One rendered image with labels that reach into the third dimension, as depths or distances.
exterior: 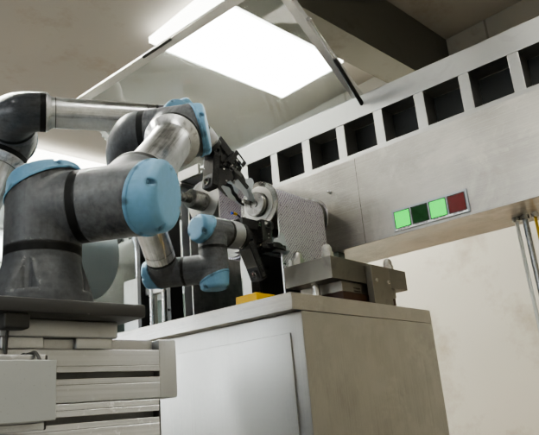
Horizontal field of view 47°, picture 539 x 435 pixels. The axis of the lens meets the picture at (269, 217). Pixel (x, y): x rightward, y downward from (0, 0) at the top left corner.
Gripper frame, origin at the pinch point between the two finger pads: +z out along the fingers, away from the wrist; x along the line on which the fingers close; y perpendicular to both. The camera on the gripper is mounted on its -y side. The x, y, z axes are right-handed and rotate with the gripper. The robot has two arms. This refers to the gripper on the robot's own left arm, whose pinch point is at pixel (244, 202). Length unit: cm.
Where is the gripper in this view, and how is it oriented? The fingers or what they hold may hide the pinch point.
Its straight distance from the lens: 188.4
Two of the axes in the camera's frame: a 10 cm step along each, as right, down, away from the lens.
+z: 5.6, 7.4, 3.7
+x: -7.5, 2.6, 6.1
